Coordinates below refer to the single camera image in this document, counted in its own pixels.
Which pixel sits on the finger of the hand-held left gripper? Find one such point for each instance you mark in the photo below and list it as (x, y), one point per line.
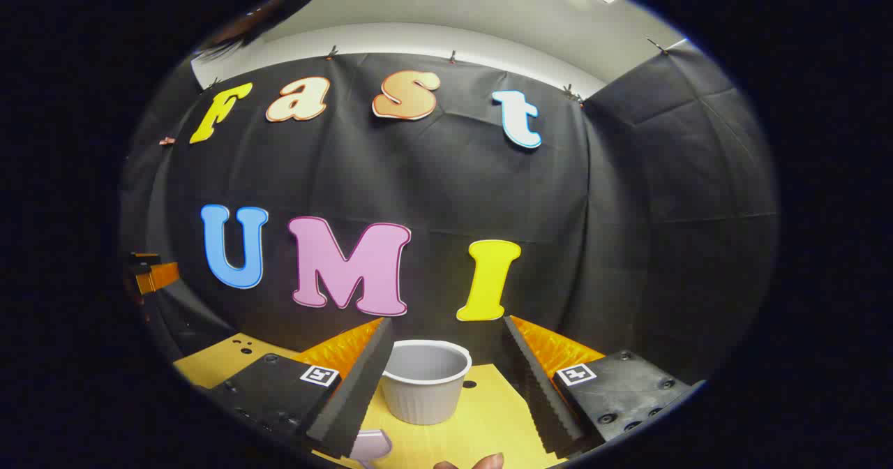
(157, 277)

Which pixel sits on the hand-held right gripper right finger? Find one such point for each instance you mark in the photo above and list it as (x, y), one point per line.
(541, 399)

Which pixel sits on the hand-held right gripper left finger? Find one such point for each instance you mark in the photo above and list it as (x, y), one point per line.
(356, 399)

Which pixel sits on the lilac plastic dustpan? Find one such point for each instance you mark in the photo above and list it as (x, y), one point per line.
(372, 447)

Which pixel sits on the white ribbed garbage bin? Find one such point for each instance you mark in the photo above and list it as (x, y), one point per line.
(425, 399)

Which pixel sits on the yellow wooden desktop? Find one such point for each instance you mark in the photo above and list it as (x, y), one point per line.
(488, 420)

